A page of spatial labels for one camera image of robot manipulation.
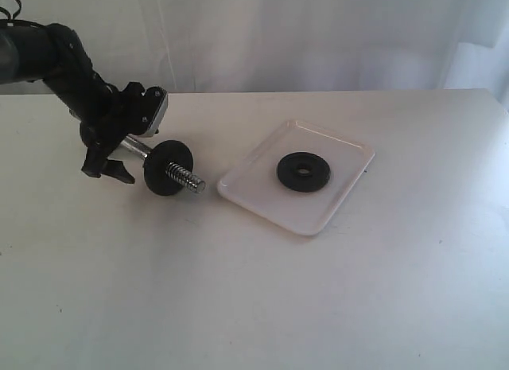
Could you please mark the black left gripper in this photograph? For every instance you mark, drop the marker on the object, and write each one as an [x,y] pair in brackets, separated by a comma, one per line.
[124,116]

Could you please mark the black weight plate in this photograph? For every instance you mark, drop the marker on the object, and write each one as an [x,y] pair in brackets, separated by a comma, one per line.
[303,172]
[162,158]

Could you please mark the chrome threaded dumbbell bar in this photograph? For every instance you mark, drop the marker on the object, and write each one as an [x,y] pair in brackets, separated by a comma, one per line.
[189,180]

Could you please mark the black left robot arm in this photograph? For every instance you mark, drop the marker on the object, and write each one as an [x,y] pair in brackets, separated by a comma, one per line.
[55,55]

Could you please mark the white backdrop curtain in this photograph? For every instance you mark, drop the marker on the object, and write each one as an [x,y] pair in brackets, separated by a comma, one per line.
[288,45]

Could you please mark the white rectangular plastic tray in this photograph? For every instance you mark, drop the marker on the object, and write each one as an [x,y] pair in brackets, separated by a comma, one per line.
[253,184]

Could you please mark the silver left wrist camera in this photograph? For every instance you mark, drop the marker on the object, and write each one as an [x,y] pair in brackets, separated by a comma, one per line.
[154,106]

